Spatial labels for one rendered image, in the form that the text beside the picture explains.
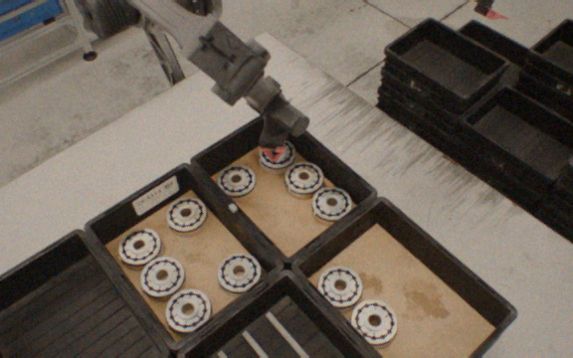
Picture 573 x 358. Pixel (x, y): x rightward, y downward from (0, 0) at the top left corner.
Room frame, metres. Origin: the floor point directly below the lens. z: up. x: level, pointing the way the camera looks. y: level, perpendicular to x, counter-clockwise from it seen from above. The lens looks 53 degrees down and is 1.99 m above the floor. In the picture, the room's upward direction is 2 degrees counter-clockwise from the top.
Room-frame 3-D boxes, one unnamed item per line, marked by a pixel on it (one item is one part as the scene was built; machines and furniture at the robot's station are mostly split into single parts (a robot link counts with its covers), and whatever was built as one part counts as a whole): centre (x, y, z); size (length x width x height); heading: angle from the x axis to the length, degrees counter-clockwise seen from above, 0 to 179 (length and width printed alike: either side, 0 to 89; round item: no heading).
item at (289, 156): (0.93, 0.02, 0.86); 0.10 x 0.10 x 0.01
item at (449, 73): (1.62, -0.64, 0.37); 0.40 x 0.30 x 0.45; 41
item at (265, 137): (0.93, 0.02, 0.98); 0.10 x 0.07 x 0.07; 166
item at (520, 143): (1.32, -0.91, 0.31); 0.40 x 0.30 x 0.34; 41
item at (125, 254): (0.65, 0.36, 0.86); 0.10 x 0.10 x 0.01
